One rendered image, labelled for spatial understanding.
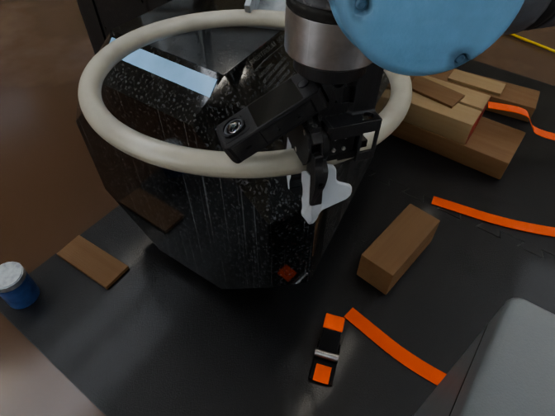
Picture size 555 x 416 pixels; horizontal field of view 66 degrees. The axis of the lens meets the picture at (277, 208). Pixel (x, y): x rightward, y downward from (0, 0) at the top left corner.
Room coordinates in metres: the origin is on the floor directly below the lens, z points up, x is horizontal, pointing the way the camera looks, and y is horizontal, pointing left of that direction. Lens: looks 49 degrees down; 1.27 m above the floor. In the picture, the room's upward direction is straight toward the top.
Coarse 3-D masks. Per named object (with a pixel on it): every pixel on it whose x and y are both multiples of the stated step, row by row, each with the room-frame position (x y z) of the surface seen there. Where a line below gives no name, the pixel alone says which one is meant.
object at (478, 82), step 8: (456, 72) 1.90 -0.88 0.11; (464, 72) 1.90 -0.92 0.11; (448, 80) 1.84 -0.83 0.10; (456, 80) 1.83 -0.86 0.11; (464, 80) 1.83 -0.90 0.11; (472, 80) 1.83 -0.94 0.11; (480, 80) 1.83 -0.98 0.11; (488, 80) 1.83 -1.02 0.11; (480, 88) 1.76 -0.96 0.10; (488, 88) 1.76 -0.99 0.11; (496, 88) 1.76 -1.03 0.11
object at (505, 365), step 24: (504, 312) 0.22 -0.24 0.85; (528, 312) 0.22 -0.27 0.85; (480, 336) 0.23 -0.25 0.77; (504, 336) 0.19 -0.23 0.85; (528, 336) 0.19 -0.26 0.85; (552, 336) 0.19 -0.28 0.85; (480, 360) 0.17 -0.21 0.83; (504, 360) 0.17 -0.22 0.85; (528, 360) 0.17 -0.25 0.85; (552, 360) 0.17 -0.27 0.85; (456, 384) 0.18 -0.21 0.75; (480, 384) 0.14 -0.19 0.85; (504, 384) 0.14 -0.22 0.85; (528, 384) 0.14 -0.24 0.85; (552, 384) 0.14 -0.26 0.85; (432, 408) 0.18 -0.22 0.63; (456, 408) 0.13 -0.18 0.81; (480, 408) 0.12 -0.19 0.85; (504, 408) 0.12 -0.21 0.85; (528, 408) 0.12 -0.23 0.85; (552, 408) 0.12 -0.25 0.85
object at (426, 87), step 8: (416, 80) 1.65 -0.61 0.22; (424, 80) 1.65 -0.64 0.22; (416, 88) 1.59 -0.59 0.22; (424, 88) 1.59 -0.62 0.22; (432, 88) 1.59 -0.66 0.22; (440, 88) 1.59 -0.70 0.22; (448, 88) 1.59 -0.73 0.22; (424, 96) 1.55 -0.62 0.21; (432, 96) 1.53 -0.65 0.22; (440, 96) 1.53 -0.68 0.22; (448, 96) 1.53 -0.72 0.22; (456, 96) 1.53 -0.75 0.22; (464, 96) 1.54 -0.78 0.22; (448, 104) 1.48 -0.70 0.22
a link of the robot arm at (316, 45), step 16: (288, 16) 0.37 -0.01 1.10; (288, 32) 0.37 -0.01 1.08; (304, 32) 0.35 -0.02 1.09; (320, 32) 0.34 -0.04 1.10; (336, 32) 0.34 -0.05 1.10; (288, 48) 0.36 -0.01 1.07; (304, 48) 0.35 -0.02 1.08; (320, 48) 0.34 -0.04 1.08; (336, 48) 0.34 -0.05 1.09; (352, 48) 0.34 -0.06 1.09; (304, 64) 0.35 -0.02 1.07; (320, 64) 0.34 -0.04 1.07; (336, 64) 0.34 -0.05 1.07; (352, 64) 0.34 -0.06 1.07; (368, 64) 0.35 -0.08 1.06
